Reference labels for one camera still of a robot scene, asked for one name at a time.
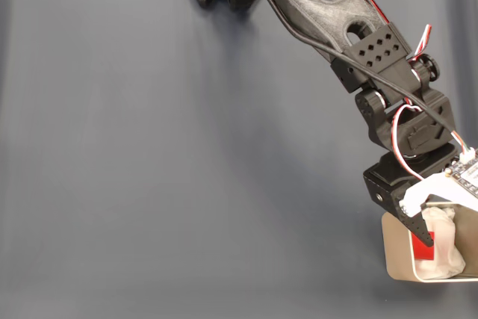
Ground camera circuit board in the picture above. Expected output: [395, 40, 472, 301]
[446, 146, 478, 199]

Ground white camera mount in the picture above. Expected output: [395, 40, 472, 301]
[398, 173, 478, 217]

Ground dark blue-grey table mat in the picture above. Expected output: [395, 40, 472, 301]
[0, 0, 478, 319]

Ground beige rounded box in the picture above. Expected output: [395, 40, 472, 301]
[380, 201, 478, 282]

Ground white crumpled cloth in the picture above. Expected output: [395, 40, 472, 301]
[414, 206, 467, 279]

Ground red cube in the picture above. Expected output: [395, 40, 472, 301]
[410, 229, 437, 261]

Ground white red servo cable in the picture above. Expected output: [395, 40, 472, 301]
[410, 24, 433, 64]
[391, 104, 426, 182]

